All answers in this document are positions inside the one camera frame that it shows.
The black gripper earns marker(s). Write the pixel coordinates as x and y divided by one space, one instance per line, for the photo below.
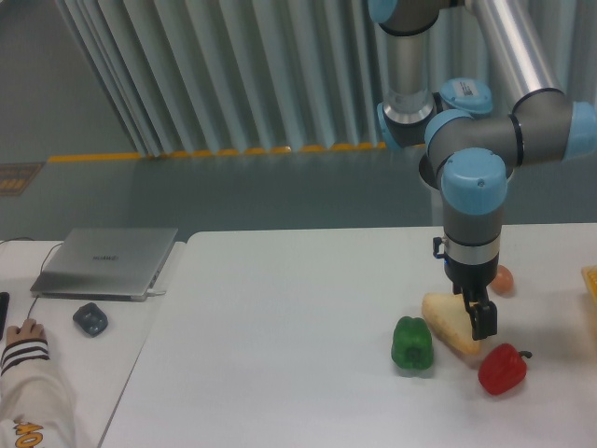
471 268

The forearm in cream sleeve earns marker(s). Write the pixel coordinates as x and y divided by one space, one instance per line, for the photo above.
36 410

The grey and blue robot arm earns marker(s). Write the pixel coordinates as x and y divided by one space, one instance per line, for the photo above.
468 153

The green bell pepper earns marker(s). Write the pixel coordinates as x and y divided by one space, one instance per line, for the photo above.
412 346

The red bell pepper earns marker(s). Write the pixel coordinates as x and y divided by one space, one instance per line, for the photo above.
503 368

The person's hand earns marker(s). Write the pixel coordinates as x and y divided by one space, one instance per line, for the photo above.
29 331

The triangular bread slice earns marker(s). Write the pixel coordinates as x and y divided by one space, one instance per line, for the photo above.
445 314

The brown egg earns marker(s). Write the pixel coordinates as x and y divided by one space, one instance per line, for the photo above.
503 282

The yellow basket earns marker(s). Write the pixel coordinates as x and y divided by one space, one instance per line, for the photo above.
589 275

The silver closed laptop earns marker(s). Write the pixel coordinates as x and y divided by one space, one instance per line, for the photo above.
106 264

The folded white partition screen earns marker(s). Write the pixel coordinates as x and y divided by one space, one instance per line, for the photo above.
237 76

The black phone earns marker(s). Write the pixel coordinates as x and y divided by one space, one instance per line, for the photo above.
4 303

